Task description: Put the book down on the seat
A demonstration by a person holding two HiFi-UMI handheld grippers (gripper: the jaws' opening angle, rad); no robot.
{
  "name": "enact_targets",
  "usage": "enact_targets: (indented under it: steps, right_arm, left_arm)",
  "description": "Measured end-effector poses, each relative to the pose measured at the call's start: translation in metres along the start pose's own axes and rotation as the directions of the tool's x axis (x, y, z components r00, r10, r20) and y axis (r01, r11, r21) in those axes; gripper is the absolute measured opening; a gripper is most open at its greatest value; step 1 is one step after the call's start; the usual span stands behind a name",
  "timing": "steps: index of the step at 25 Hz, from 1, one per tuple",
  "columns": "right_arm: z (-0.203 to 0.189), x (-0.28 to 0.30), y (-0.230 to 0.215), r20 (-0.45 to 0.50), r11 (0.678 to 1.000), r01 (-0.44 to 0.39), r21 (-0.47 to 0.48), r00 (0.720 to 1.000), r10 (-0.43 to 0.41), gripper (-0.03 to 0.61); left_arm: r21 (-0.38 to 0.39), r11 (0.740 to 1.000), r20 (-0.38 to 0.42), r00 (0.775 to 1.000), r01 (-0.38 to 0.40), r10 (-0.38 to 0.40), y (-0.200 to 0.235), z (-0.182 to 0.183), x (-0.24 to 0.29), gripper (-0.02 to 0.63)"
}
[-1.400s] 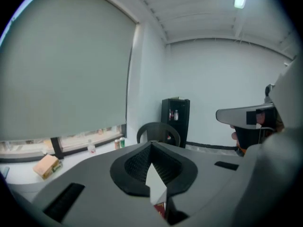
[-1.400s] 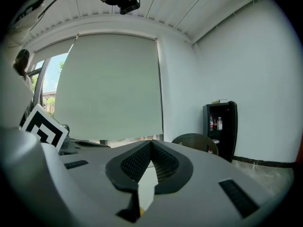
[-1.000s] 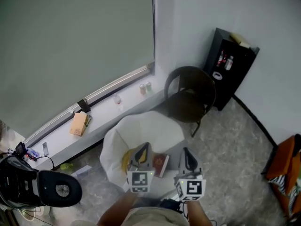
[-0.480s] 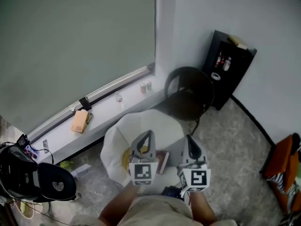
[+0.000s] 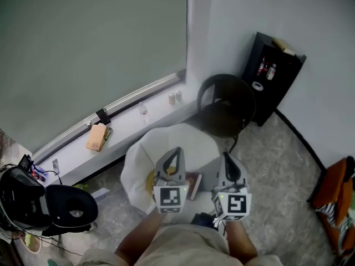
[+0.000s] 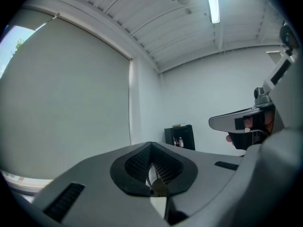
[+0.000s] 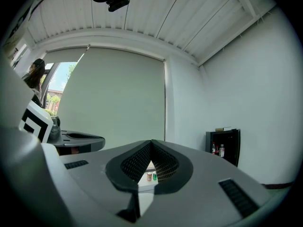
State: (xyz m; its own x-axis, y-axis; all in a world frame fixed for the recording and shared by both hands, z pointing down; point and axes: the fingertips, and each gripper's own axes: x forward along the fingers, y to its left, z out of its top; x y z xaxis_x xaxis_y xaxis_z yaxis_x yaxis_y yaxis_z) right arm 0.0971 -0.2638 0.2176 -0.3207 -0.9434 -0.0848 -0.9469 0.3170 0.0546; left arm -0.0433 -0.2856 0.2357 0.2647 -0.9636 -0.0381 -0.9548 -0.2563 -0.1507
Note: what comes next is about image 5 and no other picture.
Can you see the black mini fridge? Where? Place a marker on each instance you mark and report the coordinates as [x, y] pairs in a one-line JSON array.
[[277, 93]]

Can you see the tan drink can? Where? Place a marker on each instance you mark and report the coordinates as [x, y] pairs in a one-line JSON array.
[[172, 98]]

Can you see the white flower-shaped cushion seat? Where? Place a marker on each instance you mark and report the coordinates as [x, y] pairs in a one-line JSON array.
[[172, 137]]

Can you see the black blind bracket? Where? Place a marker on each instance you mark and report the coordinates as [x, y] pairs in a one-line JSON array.
[[103, 116]]

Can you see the white flat board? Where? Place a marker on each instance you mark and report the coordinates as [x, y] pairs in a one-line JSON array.
[[101, 194]]

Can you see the white label bottle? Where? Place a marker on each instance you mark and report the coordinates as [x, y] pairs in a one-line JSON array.
[[271, 72]]

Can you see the person's beige shirt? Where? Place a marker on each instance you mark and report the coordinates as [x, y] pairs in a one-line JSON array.
[[188, 245]]

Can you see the grey smartphone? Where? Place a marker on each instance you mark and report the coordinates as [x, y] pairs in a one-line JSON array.
[[55, 166]]

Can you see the yellow-green plastic item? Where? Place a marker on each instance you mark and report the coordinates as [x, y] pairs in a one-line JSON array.
[[81, 186]]

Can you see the person's left forearm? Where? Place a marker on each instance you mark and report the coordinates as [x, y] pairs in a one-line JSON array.
[[138, 237]]

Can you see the colourful electronics cluster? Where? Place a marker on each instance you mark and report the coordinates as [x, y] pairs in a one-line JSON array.
[[37, 174]]

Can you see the tan flat box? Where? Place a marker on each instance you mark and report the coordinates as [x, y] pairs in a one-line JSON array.
[[283, 46]]

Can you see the tan cardboard box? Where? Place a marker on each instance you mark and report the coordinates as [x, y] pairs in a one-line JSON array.
[[95, 138]]

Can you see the black round chair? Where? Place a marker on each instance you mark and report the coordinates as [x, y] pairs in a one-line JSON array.
[[227, 112]]

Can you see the small clear bottle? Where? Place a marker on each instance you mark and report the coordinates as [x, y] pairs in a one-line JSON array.
[[142, 110]]

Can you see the dark drink bottle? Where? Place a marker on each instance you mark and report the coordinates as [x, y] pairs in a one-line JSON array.
[[266, 65]]

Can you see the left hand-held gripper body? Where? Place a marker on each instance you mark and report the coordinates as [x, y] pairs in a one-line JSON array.
[[170, 198]]

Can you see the white window sill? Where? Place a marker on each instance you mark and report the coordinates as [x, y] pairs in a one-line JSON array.
[[127, 123]]

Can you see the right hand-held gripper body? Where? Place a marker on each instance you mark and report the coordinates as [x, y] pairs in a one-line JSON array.
[[237, 204]]

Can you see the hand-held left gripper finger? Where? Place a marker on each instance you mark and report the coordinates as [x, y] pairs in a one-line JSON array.
[[159, 170], [182, 168]]

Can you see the small black monitor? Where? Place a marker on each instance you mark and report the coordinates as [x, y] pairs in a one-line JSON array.
[[25, 162]]

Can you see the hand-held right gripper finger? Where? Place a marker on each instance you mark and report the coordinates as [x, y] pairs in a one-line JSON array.
[[222, 176], [242, 179]]

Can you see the zebra striped cushion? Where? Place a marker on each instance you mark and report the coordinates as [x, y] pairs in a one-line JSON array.
[[330, 210]]

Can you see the orange bag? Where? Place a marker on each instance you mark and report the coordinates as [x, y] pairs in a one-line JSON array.
[[330, 187]]

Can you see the person's legs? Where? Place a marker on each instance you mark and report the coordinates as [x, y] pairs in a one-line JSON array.
[[202, 219]]

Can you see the grey roller blind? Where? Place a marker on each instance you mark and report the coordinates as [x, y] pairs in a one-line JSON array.
[[83, 51]]

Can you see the silver drink can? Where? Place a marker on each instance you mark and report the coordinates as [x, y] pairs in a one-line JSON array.
[[178, 96]]

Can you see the person's right forearm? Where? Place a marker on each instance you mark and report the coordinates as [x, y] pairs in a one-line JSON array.
[[241, 240]]

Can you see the red drink bottle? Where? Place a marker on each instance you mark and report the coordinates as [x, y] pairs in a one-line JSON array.
[[261, 66]]

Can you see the dark red book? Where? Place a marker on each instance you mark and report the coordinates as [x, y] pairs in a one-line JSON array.
[[194, 186]]

